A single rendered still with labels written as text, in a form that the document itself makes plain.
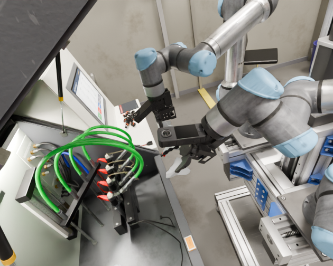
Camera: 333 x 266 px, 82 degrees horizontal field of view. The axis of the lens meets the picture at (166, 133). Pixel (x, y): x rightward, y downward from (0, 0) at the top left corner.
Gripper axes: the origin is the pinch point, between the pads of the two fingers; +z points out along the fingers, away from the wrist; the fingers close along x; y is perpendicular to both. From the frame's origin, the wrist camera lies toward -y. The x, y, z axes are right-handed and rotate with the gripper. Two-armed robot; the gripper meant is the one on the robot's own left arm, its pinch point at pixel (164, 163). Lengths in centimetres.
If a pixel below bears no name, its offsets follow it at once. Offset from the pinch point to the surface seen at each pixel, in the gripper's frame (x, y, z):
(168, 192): 6.9, 24.9, 33.7
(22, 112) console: 39, -44, 39
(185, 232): -12.6, 25.4, 27.1
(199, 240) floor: -3, 96, 97
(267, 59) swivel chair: 200, 196, -12
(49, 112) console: 40, -34, 36
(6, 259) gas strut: -21.7, -31.4, 4.5
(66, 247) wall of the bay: -10, -12, 65
